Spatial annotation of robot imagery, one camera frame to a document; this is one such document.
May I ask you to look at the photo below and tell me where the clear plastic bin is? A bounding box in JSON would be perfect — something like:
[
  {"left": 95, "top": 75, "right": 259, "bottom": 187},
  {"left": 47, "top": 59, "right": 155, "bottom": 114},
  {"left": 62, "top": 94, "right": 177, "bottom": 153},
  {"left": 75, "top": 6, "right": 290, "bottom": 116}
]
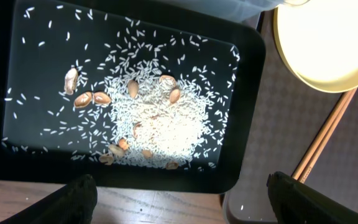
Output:
[{"left": 157, "top": 0, "right": 309, "bottom": 22}]

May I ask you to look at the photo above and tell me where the yellow plate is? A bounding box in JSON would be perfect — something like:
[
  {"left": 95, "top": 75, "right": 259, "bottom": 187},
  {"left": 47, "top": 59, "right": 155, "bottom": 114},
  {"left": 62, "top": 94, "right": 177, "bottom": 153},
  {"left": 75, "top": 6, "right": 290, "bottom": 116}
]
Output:
[{"left": 273, "top": 0, "right": 358, "bottom": 93}]

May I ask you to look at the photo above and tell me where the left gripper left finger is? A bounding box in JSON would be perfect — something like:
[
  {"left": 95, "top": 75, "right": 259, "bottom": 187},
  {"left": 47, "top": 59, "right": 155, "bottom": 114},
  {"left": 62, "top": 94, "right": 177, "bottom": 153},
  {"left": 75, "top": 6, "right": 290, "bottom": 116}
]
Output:
[{"left": 2, "top": 174, "right": 98, "bottom": 224}]

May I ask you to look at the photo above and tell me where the black waste tray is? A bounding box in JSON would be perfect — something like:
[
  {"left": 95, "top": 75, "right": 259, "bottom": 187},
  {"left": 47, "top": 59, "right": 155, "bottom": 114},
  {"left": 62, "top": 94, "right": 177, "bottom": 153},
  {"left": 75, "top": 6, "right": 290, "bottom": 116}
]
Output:
[{"left": 0, "top": 1, "right": 266, "bottom": 194}]

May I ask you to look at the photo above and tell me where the rice and peanut waste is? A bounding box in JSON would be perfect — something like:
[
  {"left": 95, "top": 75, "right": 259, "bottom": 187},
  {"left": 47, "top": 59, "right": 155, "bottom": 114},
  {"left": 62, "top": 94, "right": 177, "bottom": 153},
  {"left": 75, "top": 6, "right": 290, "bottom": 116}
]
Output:
[{"left": 1, "top": 1, "right": 240, "bottom": 169}]

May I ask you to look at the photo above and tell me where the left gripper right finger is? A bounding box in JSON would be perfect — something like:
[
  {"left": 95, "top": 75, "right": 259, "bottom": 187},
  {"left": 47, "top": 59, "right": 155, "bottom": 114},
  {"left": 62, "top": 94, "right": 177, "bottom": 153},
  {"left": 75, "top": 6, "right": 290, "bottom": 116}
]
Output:
[{"left": 267, "top": 172, "right": 358, "bottom": 224}]

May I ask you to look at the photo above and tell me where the brown serving tray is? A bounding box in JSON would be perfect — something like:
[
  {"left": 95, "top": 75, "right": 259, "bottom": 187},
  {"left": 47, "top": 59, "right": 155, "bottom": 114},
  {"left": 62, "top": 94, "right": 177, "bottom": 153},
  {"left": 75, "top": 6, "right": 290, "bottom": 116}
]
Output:
[{"left": 223, "top": 12, "right": 358, "bottom": 223}]

